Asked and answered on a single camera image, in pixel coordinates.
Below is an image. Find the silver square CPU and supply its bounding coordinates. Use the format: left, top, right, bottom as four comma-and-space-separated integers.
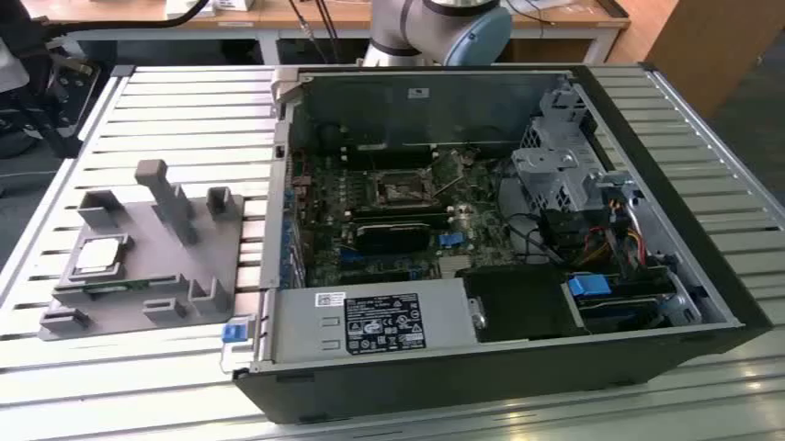
71, 238, 128, 272

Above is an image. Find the black RAM slot bank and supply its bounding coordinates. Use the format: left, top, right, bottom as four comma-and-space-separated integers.
339, 144, 438, 170
350, 207, 447, 227

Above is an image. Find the CPU socket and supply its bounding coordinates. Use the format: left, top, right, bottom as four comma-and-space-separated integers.
370, 169, 441, 208

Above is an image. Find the wooden desk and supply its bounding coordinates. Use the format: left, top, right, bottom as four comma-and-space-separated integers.
36, 0, 633, 65

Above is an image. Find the beige case release latch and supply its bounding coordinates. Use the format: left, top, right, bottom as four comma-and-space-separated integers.
270, 66, 310, 109

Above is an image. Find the grey parts rack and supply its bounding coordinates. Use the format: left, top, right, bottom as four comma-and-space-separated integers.
38, 159, 247, 342

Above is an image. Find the green RAM stick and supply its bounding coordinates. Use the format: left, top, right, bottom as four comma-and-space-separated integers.
83, 278, 152, 295

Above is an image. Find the silver power supply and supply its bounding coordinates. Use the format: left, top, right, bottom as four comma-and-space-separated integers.
269, 287, 480, 364

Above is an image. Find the metal socket cover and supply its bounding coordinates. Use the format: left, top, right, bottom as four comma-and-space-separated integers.
429, 149, 476, 185

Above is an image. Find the green motherboard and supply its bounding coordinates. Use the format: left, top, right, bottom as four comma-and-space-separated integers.
285, 146, 536, 288

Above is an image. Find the silver chipset heat sink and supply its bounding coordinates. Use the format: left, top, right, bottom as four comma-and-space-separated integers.
437, 255, 476, 277

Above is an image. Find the silver disk bay cage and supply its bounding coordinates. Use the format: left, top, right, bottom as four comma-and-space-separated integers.
512, 85, 614, 217

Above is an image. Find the black plastic bay cover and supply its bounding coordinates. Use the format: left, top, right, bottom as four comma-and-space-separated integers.
462, 266, 584, 344

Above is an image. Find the black PC case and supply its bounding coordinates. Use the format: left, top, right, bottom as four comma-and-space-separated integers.
231, 62, 776, 426

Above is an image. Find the blue disk carrier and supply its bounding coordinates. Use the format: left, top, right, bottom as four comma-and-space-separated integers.
566, 273, 613, 302

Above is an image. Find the wooden cabinet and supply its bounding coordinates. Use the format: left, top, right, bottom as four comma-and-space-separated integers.
625, 0, 785, 119

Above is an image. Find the black cable hose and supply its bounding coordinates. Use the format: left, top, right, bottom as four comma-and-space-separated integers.
40, 0, 214, 36

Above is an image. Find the thin wire locking lever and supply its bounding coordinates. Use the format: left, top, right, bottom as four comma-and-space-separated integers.
438, 164, 478, 195

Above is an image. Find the coloured power wire bundle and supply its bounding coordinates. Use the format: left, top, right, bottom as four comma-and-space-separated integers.
580, 199, 649, 273

